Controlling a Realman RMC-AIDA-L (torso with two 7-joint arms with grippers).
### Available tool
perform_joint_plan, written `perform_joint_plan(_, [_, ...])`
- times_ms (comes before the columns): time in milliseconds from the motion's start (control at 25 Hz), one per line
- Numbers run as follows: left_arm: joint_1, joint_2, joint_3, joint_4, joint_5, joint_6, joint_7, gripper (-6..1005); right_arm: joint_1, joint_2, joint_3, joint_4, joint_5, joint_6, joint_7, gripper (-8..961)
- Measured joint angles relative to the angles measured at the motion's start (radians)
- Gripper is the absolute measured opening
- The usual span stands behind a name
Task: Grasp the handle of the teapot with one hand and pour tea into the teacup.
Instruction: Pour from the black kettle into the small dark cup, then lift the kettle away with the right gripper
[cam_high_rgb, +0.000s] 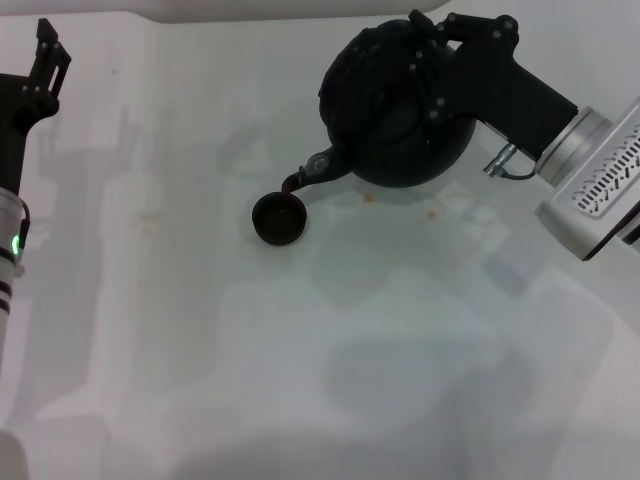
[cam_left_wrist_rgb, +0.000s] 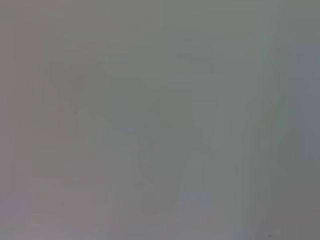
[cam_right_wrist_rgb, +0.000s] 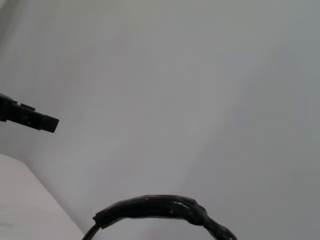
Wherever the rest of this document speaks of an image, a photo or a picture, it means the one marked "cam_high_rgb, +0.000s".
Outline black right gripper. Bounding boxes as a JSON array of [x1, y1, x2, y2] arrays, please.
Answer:
[[407, 8, 580, 157]]

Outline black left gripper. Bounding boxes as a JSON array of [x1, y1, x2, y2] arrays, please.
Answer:
[[0, 18, 72, 200]]

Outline black round teapot with handle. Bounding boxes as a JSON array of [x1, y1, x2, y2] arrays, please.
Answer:
[[281, 18, 479, 195]]

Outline small black teacup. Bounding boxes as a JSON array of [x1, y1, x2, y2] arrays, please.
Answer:
[[250, 190, 309, 248]]

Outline white rounded background panel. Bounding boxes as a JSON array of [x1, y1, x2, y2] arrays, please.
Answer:
[[0, 0, 452, 25]]

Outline right arm black cable plug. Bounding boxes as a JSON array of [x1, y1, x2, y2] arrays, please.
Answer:
[[481, 141, 540, 182]]

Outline white vented right wrist camera box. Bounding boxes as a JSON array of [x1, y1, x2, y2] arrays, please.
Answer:
[[533, 97, 640, 263]]

